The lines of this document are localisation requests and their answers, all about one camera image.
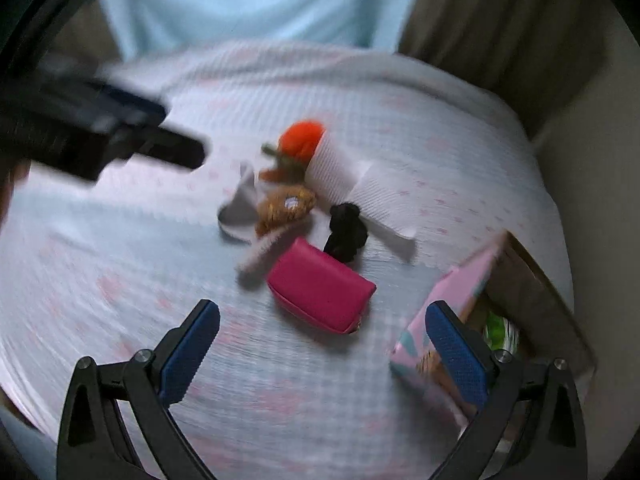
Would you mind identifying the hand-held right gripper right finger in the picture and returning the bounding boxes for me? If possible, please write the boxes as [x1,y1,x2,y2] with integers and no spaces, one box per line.
[424,300,588,480]

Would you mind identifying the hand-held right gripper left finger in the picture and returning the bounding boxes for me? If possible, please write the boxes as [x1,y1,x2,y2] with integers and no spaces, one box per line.
[56,299,221,480]

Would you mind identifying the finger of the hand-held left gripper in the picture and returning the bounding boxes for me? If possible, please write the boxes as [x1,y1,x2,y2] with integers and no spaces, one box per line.
[112,125,207,171]
[99,81,168,133]

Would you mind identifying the green packet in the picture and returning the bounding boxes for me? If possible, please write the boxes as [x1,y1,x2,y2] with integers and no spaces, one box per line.
[482,310,522,357]

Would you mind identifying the pink printed cardboard box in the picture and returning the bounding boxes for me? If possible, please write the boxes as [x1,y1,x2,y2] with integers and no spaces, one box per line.
[389,231,597,429]

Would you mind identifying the white grey cloth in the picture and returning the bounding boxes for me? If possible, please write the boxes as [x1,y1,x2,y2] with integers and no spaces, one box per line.
[217,162,262,244]

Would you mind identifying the pink dotted white blanket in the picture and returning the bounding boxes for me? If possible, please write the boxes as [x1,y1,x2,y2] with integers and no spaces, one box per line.
[0,41,576,480]

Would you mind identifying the brown plush toy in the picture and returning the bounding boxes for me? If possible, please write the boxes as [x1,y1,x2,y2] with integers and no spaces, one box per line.
[254,185,317,237]

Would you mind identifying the orange plush toy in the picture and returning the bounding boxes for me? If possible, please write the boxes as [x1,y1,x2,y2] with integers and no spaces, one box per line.
[261,120,327,182]

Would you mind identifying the pink zipper pouch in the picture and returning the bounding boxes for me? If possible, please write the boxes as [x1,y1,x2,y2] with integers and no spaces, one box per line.
[266,237,377,336]

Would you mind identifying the white folded cloth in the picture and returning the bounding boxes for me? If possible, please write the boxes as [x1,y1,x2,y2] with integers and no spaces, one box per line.
[304,132,419,262]

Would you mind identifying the black small toy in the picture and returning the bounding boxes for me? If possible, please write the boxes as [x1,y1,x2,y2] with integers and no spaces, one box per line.
[323,202,370,264]

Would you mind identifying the light blue curtain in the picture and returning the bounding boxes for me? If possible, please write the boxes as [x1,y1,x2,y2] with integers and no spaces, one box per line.
[99,0,429,62]

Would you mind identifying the brown curtain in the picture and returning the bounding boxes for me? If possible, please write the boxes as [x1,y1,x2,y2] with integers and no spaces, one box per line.
[399,0,622,137]

